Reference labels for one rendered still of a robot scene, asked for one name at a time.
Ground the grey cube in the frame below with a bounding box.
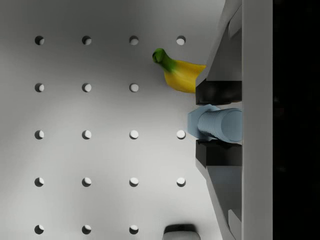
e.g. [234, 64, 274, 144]
[162, 223, 201, 240]

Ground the bolt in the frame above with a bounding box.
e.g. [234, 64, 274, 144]
[187, 104, 243, 145]

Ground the banana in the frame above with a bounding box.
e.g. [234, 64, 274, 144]
[152, 47, 207, 94]

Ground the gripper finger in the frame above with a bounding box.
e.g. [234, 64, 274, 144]
[195, 80, 243, 106]
[195, 139, 243, 168]

